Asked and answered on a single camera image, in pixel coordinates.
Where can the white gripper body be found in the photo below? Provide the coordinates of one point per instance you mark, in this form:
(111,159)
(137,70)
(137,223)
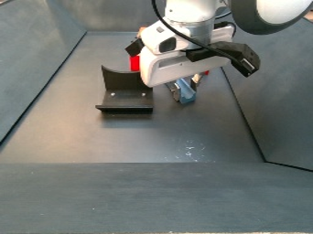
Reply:
(163,67)

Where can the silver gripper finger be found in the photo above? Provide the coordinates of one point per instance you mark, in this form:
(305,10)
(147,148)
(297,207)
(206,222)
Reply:
(175,90)
(196,81)

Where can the blue arch object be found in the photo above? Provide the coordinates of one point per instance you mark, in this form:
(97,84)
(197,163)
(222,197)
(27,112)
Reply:
(188,93)

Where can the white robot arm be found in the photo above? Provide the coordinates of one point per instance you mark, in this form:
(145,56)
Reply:
(190,40)

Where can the black curved fixture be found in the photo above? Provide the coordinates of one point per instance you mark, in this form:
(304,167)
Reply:
(127,94)

